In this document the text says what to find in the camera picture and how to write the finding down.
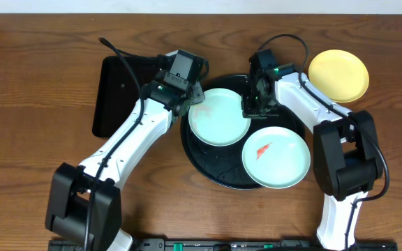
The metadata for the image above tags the green plate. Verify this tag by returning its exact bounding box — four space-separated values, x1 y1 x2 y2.
241 126 311 189
188 88 251 146

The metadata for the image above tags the yellow plate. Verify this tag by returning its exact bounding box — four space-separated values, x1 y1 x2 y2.
308 50 369 102

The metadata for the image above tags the green yellow sponge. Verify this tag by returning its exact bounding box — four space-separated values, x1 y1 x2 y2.
187 82 205 106

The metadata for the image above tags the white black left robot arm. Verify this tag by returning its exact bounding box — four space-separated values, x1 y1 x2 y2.
45 50 208 250

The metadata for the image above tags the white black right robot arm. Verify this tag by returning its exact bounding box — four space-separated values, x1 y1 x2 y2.
242 49 388 250

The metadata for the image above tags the rectangular black tray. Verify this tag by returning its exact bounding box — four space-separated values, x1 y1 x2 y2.
92 56 139 138

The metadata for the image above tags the round black tray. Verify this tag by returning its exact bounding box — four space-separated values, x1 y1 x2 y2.
180 73 306 190

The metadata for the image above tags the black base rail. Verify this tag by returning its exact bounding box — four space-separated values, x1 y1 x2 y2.
47 238 399 251

